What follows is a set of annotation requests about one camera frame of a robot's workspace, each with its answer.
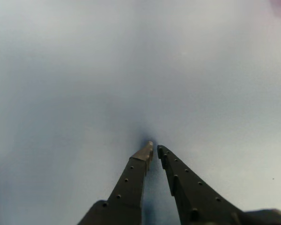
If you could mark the gripper black left finger with grey tip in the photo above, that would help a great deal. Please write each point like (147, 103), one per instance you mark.
(128, 187)

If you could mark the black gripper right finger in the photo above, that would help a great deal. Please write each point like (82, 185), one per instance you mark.
(196, 199)

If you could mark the dark grey-blue mat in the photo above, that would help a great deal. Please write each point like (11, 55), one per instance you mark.
(84, 70)

